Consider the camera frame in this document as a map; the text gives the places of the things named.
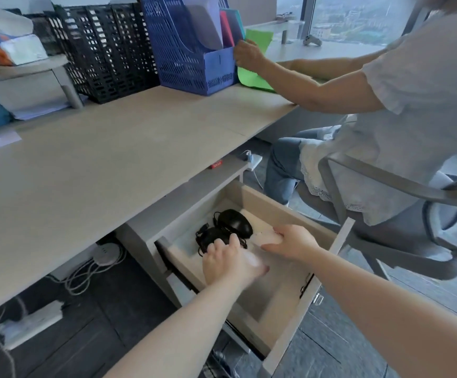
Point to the teal folder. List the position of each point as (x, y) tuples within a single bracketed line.
[(237, 21)]

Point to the white power adapter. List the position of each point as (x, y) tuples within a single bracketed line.
[(254, 160)]

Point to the beige drawer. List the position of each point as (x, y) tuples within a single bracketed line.
[(277, 305)]

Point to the person's right hand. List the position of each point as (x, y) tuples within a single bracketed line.
[(297, 244)]

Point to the colourful tissue box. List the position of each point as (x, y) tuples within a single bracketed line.
[(15, 51)]

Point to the beige desk partition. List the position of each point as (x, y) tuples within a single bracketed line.
[(252, 9)]

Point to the black mesh file rack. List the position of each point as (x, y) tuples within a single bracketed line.
[(106, 51)]

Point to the round white power hub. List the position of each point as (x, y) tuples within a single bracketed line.
[(107, 254)]

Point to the blue mesh file rack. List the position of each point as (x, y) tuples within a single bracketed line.
[(185, 66)]

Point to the white handheld controller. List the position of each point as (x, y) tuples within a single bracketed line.
[(312, 40)]

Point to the person's left forearm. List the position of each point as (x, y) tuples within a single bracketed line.
[(181, 334)]

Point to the white power strip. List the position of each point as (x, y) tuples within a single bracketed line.
[(31, 324)]

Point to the grey office chair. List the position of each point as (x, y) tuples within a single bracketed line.
[(409, 248)]

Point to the person's left hand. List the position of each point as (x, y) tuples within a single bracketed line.
[(228, 263)]

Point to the red folder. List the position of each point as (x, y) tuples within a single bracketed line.
[(226, 29)]

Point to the small red object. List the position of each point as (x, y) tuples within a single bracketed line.
[(215, 164)]

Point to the beige monitor riser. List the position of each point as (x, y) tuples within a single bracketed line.
[(27, 66), (279, 25)]

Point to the person's right forearm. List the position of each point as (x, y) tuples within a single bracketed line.
[(370, 311)]

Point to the green folder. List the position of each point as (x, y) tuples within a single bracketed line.
[(258, 39)]

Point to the large glass window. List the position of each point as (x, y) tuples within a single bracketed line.
[(354, 19)]

